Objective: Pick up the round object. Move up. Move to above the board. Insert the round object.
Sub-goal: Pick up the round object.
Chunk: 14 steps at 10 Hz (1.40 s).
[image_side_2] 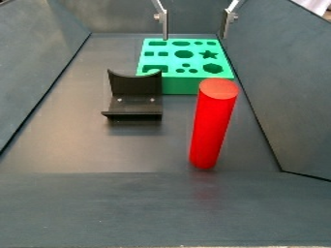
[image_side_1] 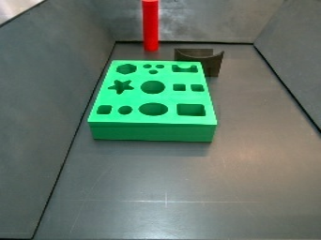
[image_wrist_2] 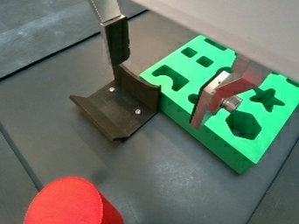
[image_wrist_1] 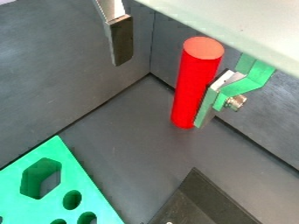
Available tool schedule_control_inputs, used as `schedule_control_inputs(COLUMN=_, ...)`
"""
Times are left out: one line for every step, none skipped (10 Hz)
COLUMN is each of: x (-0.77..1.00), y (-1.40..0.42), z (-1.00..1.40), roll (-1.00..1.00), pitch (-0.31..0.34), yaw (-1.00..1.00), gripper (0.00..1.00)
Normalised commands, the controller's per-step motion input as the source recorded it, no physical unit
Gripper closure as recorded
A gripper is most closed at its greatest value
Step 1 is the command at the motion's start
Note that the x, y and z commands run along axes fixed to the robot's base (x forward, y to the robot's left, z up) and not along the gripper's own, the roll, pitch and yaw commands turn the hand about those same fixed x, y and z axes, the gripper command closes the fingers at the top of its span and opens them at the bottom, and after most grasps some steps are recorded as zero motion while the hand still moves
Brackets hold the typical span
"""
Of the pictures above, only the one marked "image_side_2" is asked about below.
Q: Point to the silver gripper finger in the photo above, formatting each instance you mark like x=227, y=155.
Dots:
x=229, y=16
x=160, y=16

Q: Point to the red cylinder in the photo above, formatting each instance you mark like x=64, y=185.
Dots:
x=216, y=97

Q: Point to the green shape sorter board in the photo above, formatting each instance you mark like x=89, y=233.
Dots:
x=187, y=61

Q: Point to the black curved holder bracket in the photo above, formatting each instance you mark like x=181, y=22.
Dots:
x=136, y=96

